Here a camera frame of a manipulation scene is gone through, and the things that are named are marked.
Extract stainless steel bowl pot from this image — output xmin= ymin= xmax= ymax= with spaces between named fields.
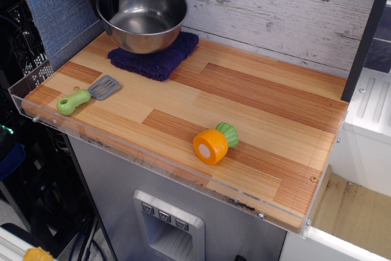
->
xmin=96 ymin=0 xmax=188 ymax=54

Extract purple terry cloth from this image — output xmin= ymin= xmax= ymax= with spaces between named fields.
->
xmin=108 ymin=32 xmax=199 ymax=81

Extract blue fabric panel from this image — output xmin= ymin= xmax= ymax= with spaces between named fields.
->
xmin=26 ymin=0 xmax=103 ymax=57

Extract black plastic crate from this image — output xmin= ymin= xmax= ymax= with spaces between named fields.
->
xmin=4 ymin=0 xmax=49 ymax=77

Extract orange toy carrot piece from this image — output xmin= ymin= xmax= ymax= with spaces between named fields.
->
xmin=192 ymin=122 xmax=239 ymax=165

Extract clear acrylic table guard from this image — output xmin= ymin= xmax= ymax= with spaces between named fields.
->
xmin=13 ymin=34 xmax=348 ymax=233

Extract grey toy fridge cabinet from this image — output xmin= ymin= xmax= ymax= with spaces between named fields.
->
xmin=70 ymin=138 xmax=286 ymax=260

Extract silver ice dispenser panel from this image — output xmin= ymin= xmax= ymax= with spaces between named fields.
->
xmin=133 ymin=189 xmax=206 ymax=260

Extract yellow object bottom left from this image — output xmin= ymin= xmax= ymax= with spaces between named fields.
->
xmin=22 ymin=247 xmax=54 ymax=261

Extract white toy sink unit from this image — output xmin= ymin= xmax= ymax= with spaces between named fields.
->
xmin=280 ymin=68 xmax=390 ymax=260

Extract toy spatula green handle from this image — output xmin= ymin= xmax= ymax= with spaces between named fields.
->
xmin=56 ymin=75 xmax=120 ymax=116

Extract dark grey right post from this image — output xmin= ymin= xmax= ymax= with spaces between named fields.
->
xmin=341 ymin=0 xmax=387 ymax=102

